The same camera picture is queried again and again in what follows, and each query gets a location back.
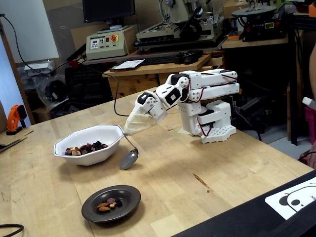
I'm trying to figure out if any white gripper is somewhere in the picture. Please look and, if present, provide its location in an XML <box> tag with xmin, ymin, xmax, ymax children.
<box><xmin>134</xmin><ymin>90</ymin><xmax>170</xmax><ymax>124</ymax></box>

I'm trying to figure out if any beige control box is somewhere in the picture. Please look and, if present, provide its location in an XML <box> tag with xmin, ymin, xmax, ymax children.
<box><xmin>85</xmin><ymin>26</ymin><xmax>129</xmax><ymax>61</ymax></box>

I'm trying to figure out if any tan cardboard box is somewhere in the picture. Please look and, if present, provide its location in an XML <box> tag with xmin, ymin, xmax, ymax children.
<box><xmin>222</xmin><ymin>0</ymin><xmax>250</xmax><ymax>19</ymax></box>

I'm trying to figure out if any white panda card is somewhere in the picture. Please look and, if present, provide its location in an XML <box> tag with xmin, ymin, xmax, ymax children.
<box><xmin>264</xmin><ymin>177</ymin><xmax>316</xmax><ymax>221</ymax></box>

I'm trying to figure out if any pink plastic bin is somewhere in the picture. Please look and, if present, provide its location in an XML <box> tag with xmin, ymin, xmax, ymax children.
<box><xmin>304</xmin><ymin>106</ymin><xmax>316</xmax><ymax>146</ymax></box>

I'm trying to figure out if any beige milling machine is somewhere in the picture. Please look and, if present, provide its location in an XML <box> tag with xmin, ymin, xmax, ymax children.
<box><xmin>135</xmin><ymin>0</ymin><xmax>224</xmax><ymax>49</ymax></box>

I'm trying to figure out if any large black device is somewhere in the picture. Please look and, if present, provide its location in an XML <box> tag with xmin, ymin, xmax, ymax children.
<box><xmin>172</xmin><ymin>169</ymin><xmax>316</xmax><ymax>237</ymax></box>

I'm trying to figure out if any white flat box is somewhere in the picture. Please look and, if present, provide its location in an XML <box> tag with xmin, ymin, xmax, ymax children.
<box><xmin>24</xmin><ymin>60</ymin><xmax>56</xmax><ymax>77</ymax></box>

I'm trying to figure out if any white paper sheet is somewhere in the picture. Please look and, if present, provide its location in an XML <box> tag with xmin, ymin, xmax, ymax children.
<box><xmin>110</xmin><ymin>59</ymin><xmax>146</xmax><ymax>72</ymax></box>

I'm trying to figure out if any thin black hanging cable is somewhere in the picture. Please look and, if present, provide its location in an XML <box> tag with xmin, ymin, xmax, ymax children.
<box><xmin>0</xmin><ymin>13</ymin><xmax>75</xmax><ymax>76</ymax></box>

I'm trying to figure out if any small nut serving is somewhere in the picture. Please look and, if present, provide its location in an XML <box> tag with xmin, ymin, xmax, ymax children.
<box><xmin>96</xmin><ymin>197</ymin><xmax>123</xmax><ymax>213</ymax></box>

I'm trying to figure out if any orange black hand tool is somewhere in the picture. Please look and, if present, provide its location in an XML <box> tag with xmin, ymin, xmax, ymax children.
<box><xmin>5</xmin><ymin>104</ymin><xmax>28</xmax><ymax>136</ymax></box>

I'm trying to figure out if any wooden shelf board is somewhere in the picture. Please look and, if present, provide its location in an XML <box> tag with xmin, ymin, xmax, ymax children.
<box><xmin>221</xmin><ymin>36</ymin><xmax>290</xmax><ymax>49</ymax></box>

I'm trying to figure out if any black keyboard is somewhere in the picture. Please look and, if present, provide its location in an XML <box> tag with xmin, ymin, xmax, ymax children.
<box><xmin>140</xmin><ymin>55</ymin><xmax>179</xmax><ymax>67</ymax></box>

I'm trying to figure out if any black looped cable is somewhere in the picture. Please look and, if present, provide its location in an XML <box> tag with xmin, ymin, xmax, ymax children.
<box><xmin>0</xmin><ymin>224</ymin><xmax>25</xmax><ymax>237</ymax></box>

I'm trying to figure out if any white board panel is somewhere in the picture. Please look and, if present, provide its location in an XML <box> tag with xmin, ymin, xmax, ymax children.
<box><xmin>0</xmin><ymin>0</ymin><xmax>60</xmax><ymax>64</ymax></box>

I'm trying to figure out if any white octagonal bowl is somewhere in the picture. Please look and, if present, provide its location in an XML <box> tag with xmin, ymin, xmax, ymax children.
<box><xmin>53</xmin><ymin>124</ymin><xmax>125</xmax><ymax>166</ymax></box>

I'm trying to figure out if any beige tape wrap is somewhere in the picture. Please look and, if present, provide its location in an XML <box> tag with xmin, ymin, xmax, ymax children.
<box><xmin>123</xmin><ymin>108</ymin><xmax>155</xmax><ymax>137</ymax></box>

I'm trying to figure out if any dark brown plate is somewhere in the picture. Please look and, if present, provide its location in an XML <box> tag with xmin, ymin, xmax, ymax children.
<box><xmin>81</xmin><ymin>185</ymin><xmax>142</xmax><ymax>224</ymax></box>

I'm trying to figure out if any thin grey flat bar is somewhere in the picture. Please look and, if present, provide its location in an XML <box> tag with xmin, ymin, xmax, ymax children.
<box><xmin>0</xmin><ymin>136</ymin><xmax>28</xmax><ymax>153</ymax></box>

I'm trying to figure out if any black plastic crate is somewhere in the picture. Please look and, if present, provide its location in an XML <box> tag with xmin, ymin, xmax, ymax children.
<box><xmin>64</xmin><ymin>63</ymin><xmax>117</xmax><ymax>104</ymax></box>

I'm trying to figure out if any clear plastic bag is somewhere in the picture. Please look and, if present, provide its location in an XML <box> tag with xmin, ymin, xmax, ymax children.
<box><xmin>33</xmin><ymin>74</ymin><xmax>70</xmax><ymax>109</ymax></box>

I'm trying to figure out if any trail mix pile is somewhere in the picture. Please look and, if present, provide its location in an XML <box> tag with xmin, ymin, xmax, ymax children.
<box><xmin>64</xmin><ymin>141</ymin><xmax>109</xmax><ymax>157</ymax></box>

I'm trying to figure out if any black scroll saw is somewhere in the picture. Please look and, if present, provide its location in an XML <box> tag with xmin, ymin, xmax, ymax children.
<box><xmin>231</xmin><ymin>4</ymin><xmax>290</xmax><ymax>42</ymax></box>

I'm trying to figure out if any metal spoon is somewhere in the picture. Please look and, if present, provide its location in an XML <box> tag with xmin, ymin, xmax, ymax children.
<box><xmin>119</xmin><ymin>133</ymin><xmax>140</xmax><ymax>171</ymax></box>

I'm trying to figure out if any black computer monitor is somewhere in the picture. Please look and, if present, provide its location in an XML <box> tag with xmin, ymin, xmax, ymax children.
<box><xmin>82</xmin><ymin>0</ymin><xmax>136</xmax><ymax>24</ymax></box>

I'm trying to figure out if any black computer mouse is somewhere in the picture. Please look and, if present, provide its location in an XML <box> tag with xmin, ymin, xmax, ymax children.
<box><xmin>174</xmin><ymin>50</ymin><xmax>203</xmax><ymax>65</ymax></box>

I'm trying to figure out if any white plastic item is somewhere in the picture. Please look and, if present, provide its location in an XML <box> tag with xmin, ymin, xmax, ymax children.
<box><xmin>302</xmin><ymin>96</ymin><xmax>316</xmax><ymax>111</ymax></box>

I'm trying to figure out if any black power cable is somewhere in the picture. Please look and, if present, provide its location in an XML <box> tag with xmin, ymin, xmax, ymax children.
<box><xmin>80</xmin><ymin>63</ymin><xmax>130</xmax><ymax>117</ymax></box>

